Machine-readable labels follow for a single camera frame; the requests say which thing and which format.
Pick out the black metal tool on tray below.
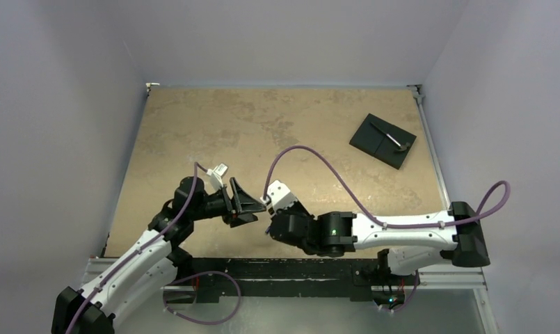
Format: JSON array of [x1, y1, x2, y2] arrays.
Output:
[[370, 122, 412, 152]]

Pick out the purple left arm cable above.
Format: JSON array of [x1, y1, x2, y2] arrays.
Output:
[[63, 162, 214, 334]]

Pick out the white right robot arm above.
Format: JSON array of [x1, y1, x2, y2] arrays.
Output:
[[267, 201, 490, 283]]

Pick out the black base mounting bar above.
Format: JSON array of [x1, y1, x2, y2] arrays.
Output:
[[166, 250, 420, 308]]

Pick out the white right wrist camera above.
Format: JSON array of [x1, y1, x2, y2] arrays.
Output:
[[260, 180, 298, 216]]

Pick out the black flat tray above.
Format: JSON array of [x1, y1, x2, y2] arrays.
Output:
[[349, 113, 417, 170]]

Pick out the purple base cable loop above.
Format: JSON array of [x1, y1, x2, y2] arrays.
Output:
[[162, 271, 241, 326]]

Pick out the aluminium frame rail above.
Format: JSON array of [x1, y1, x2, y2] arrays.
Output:
[[407, 85, 451, 208]]

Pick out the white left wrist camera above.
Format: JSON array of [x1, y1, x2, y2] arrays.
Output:
[[206, 163, 228, 190]]

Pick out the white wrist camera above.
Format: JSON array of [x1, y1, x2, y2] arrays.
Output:
[[206, 163, 228, 190], [260, 180, 298, 216]]

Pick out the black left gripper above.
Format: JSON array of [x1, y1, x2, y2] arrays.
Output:
[[189, 177, 265, 226]]

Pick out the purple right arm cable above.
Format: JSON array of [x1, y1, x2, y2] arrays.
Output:
[[263, 145, 511, 230]]

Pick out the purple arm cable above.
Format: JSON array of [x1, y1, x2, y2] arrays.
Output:
[[63, 162, 214, 334], [263, 145, 511, 230]]

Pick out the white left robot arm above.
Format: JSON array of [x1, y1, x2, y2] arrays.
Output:
[[51, 175, 269, 333]]

